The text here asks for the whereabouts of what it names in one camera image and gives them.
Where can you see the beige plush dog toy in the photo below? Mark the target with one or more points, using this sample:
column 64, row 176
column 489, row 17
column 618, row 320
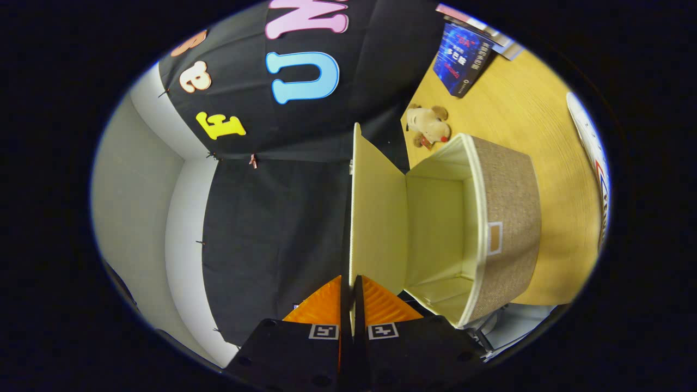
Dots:
column 430, row 126

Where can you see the dark blue book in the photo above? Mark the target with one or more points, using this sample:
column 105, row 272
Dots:
column 460, row 60

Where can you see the white shoe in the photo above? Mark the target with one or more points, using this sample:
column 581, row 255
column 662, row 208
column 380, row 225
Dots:
column 585, row 130

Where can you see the brown fabric storage box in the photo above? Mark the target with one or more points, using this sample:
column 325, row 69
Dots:
column 506, row 218

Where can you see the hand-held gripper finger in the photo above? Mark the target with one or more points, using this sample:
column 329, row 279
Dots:
column 358, row 310
column 345, row 310

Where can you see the white book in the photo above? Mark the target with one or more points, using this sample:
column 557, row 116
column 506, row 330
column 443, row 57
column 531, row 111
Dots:
column 509, row 49

